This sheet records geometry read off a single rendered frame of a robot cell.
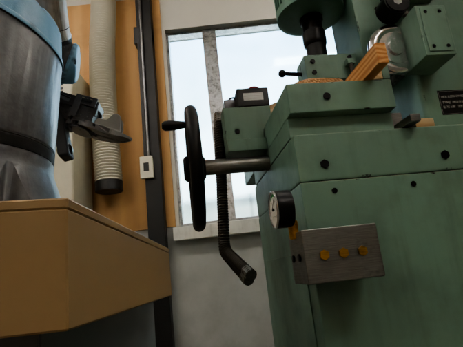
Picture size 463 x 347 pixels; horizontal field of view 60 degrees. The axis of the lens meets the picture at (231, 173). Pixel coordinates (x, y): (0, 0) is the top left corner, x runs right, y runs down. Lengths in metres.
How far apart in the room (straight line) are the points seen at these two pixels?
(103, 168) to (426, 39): 1.78
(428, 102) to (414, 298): 0.45
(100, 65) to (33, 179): 2.16
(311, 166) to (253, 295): 1.63
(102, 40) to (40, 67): 2.18
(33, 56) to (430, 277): 0.68
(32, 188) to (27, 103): 0.09
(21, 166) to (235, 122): 0.64
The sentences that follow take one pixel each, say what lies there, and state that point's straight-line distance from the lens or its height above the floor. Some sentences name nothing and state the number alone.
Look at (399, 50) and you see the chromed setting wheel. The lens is 1.00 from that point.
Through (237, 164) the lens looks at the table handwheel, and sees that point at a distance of 0.91.
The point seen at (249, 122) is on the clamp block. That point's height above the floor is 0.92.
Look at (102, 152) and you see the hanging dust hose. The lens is 2.33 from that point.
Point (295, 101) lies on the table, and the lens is 0.76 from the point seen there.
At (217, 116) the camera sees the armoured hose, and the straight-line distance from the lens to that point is 1.02.
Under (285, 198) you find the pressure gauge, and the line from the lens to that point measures 0.63.
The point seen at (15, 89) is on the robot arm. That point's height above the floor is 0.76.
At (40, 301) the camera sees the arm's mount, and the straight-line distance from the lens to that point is 0.23.
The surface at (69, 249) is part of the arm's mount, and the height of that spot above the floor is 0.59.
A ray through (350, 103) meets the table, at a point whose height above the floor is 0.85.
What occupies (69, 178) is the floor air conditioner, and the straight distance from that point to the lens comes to 2.23.
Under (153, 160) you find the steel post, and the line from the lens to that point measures 2.35.
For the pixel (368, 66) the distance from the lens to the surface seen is 0.81.
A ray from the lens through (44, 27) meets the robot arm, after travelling 0.50.
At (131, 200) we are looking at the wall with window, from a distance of 2.40.
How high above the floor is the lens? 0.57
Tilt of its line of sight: 14 degrees up
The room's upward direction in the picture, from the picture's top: 6 degrees counter-clockwise
